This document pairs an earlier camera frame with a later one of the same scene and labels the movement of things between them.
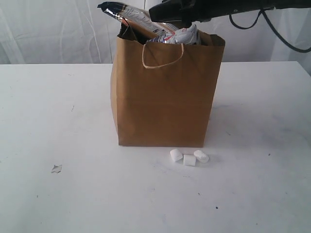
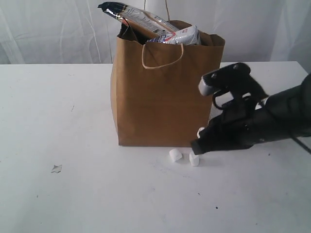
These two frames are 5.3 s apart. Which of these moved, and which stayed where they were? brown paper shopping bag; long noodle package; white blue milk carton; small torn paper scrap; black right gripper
Moved: black right gripper
Stayed: brown paper shopping bag; white blue milk carton; long noodle package; small torn paper scrap
